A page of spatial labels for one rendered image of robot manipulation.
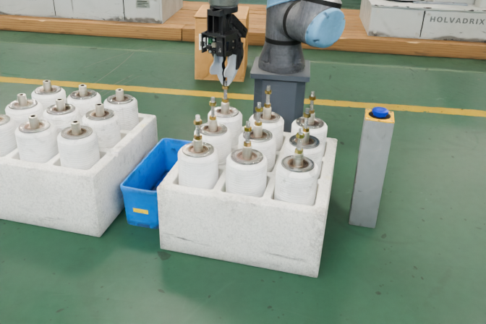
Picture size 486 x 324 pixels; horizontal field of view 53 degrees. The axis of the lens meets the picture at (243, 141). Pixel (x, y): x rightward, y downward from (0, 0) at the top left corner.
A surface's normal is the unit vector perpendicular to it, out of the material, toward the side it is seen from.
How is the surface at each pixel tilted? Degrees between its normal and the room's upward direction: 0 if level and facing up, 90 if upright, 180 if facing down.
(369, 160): 90
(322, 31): 98
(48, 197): 90
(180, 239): 90
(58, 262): 0
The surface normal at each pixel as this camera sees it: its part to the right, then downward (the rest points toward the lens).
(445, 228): 0.03, -0.90
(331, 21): 0.55, 0.50
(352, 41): -0.12, 0.44
